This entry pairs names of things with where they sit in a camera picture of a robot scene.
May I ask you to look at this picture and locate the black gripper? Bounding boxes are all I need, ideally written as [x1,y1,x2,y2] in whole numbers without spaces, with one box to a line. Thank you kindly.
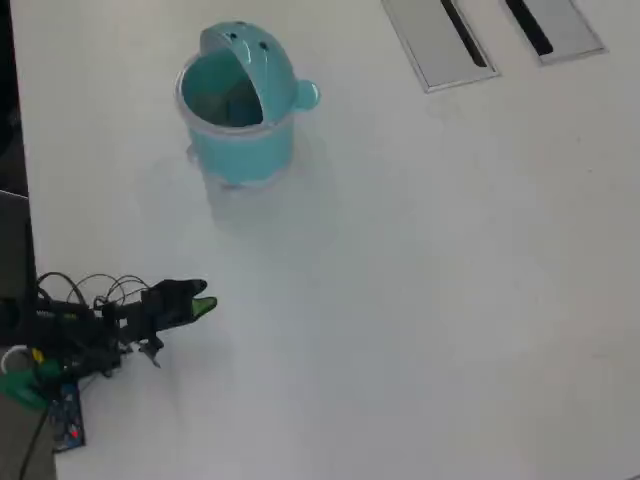
[103,278,219,347]

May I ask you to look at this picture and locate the teal whale-shaped bin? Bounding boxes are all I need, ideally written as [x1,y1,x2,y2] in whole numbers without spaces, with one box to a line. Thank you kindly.
[174,19,322,190]

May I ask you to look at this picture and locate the blue circuit board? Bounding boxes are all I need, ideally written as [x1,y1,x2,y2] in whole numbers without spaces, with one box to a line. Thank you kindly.
[49,382,87,454]

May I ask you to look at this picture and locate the dark grey monitor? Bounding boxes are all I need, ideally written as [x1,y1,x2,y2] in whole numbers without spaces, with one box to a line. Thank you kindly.
[0,189,40,301]

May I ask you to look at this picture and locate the green table clamp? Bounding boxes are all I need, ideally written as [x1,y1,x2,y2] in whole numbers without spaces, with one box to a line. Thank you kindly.
[0,362,64,412]

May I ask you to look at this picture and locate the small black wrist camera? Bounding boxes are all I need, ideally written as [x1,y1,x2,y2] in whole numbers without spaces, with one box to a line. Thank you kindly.
[136,336,166,370]

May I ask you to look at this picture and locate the thin black servo wires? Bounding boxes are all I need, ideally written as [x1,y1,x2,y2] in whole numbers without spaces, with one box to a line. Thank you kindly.
[36,270,152,312]

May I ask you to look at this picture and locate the white cable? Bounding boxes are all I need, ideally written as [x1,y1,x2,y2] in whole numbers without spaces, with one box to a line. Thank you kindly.
[0,347,31,376]

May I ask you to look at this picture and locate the black power cable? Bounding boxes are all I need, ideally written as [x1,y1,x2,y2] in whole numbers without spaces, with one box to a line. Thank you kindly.
[17,407,54,480]

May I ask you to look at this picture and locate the wide metal cable hatch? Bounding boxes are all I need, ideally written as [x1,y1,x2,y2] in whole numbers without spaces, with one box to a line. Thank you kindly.
[380,0,502,95]

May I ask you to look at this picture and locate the narrow metal cable hatch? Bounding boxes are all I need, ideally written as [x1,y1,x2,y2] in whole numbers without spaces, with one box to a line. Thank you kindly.
[502,0,610,67]

